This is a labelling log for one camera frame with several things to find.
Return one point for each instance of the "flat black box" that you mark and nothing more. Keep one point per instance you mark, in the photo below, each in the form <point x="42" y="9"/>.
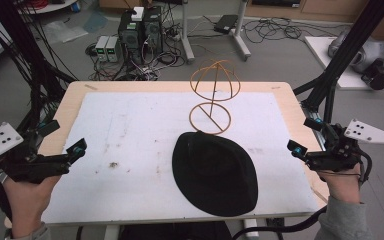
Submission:
<point x="226" y="23"/>

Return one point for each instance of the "grey power supply unit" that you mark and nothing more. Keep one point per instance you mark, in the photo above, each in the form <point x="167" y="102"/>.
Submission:
<point x="101" y="48"/>
<point x="113" y="49"/>

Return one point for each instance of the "person's left hand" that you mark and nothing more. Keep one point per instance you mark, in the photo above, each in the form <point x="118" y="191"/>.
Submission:
<point x="26" y="203"/>

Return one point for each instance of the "person's right hand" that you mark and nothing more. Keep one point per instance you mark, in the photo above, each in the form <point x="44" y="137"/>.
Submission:
<point x="343" y="185"/>

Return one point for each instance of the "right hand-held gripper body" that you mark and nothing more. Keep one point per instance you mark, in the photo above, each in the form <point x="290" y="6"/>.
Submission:
<point x="338" y="153"/>

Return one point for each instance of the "grey rounded machine shell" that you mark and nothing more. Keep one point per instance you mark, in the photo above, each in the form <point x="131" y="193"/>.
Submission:
<point x="370" y="53"/>

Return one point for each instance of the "dark cloth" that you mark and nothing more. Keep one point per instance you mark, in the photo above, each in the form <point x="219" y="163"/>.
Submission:
<point x="176" y="231"/>

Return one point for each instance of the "small white box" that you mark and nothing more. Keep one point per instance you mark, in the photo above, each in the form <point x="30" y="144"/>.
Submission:
<point x="137" y="13"/>

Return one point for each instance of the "white table mat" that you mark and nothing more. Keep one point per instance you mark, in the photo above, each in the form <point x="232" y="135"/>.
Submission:
<point x="130" y="150"/>

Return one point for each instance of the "white metal floor stand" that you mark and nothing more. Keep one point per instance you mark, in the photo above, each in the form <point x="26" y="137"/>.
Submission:
<point x="188" y="43"/>

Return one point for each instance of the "clear plastic sheet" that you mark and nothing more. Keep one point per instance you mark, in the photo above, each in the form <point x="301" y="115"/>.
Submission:
<point x="63" y="31"/>

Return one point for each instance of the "teal plastic sheet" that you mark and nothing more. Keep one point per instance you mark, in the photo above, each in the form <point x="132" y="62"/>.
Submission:
<point x="95" y="21"/>

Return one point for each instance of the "white floor board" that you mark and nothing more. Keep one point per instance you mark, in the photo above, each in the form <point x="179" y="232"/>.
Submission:
<point x="323" y="56"/>

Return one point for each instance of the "black brimmed hat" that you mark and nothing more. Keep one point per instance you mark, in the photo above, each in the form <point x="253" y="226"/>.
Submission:
<point x="215" y="173"/>

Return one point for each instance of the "black device on board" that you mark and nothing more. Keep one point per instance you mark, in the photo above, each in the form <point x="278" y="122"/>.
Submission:
<point x="380" y="76"/>

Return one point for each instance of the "round white table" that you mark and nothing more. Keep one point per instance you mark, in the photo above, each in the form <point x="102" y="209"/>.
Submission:
<point x="50" y="6"/>

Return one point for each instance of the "white table leg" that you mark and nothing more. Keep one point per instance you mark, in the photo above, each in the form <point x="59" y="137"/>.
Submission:
<point x="112" y="232"/>
<point x="250" y="228"/>

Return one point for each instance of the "black computer tower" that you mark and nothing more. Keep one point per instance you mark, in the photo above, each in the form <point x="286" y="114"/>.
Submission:
<point x="152" y="30"/>
<point x="130" y="36"/>

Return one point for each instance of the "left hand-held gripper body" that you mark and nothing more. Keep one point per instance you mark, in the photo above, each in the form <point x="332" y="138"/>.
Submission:
<point x="30" y="165"/>

